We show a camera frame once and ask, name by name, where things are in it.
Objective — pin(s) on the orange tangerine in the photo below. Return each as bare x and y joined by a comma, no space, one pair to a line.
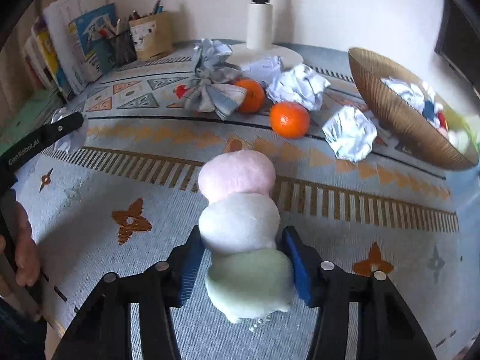
289,120
254,98

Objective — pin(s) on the tan cylindrical pen holder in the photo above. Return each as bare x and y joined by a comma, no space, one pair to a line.
152,36

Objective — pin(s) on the white desk lamp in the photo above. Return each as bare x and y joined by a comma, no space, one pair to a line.
259,44

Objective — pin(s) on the brown ribbed bowl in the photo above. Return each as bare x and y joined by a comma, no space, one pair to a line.
409,126

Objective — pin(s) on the black mesh pen holder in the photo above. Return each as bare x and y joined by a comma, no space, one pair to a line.
123,48

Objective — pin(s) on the yellow cover book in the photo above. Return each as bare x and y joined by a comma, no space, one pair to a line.
39,50

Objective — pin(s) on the blue cover book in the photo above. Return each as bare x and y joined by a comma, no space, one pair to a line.
92,33

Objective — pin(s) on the plaid cloth bow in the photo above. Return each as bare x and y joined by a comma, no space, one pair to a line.
215,91

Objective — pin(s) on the pastel dango plush toy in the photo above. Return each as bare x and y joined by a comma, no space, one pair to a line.
249,277

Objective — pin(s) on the red snack packet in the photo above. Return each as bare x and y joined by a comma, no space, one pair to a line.
180,90

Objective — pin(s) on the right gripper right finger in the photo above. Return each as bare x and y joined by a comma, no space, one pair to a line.
387,328

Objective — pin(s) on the person left hand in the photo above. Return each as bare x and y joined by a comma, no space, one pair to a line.
27,256

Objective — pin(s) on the patterned woven table mat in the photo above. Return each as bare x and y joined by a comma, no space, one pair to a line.
153,167

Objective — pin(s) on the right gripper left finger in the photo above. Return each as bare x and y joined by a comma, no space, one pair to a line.
101,328

